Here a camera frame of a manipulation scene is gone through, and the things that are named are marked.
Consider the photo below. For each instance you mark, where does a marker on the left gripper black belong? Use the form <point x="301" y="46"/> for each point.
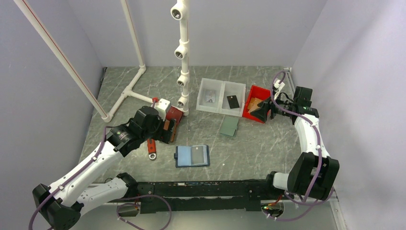
<point x="163" y="135"/>

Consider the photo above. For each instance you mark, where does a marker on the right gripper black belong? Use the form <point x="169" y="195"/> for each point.
<point x="261" y="113"/>

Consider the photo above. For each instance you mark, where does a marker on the orange card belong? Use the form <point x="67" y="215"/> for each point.
<point x="253" y="104"/>

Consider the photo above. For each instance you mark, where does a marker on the black credit card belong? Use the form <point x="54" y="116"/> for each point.
<point x="233" y="101"/>

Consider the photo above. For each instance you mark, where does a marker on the blue leather card holder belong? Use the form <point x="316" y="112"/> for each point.
<point x="192" y="156"/>

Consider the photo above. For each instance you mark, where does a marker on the silver VIP credit card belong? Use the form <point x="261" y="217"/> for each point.
<point x="210" y="96"/>

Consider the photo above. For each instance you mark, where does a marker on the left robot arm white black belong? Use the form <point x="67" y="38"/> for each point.
<point x="64" y="201"/>

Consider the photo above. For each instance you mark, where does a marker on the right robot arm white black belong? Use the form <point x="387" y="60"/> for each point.
<point x="315" y="171"/>

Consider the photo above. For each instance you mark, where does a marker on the green leather card holder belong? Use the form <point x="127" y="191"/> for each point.
<point x="229" y="126"/>

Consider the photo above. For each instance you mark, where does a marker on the brown leather wallet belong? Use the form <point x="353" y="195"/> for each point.
<point x="167" y="131"/>

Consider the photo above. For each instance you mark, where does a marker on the red leather wallet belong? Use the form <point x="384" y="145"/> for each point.
<point x="174" y="113"/>

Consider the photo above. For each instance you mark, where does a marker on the red plastic bin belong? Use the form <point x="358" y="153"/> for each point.
<point x="255" y="92"/>

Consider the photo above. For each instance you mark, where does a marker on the clear plastic divided box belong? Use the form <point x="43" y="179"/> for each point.
<point x="223" y="89"/>

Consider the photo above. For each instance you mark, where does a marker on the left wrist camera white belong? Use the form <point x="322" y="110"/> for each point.
<point x="162" y="106"/>

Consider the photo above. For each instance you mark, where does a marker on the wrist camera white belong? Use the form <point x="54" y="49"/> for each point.
<point x="278" y="85"/>
<point x="162" y="106"/>

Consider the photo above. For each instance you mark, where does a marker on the adjustable wrench red handle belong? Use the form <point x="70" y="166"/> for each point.
<point x="152" y="151"/>

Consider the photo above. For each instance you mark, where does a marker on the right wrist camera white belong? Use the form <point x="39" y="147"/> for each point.
<point x="278" y="85"/>

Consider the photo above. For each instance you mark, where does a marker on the white PVC pipe frame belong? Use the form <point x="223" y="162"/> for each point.
<point x="63" y="36"/>

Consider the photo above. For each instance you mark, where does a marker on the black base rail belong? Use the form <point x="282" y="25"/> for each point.
<point x="248" y="195"/>

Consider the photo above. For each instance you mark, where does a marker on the white PVC pipe post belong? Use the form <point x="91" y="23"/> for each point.
<point x="180" y="12"/>

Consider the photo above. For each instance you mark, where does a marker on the aluminium extrusion frame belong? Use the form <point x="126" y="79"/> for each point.
<point x="275" y="210"/>

